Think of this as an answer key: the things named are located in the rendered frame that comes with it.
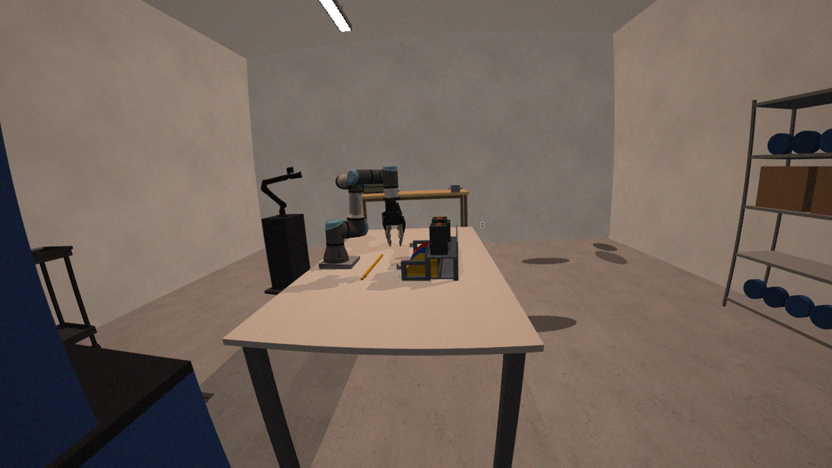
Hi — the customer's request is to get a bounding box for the blue open bin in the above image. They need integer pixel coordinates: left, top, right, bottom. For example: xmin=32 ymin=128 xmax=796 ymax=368
xmin=410 ymin=248 xmax=427 ymax=260

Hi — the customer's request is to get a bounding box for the yellow bin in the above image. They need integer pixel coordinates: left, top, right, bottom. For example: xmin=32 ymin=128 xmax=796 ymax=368
xmin=407 ymin=253 xmax=439 ymax=277

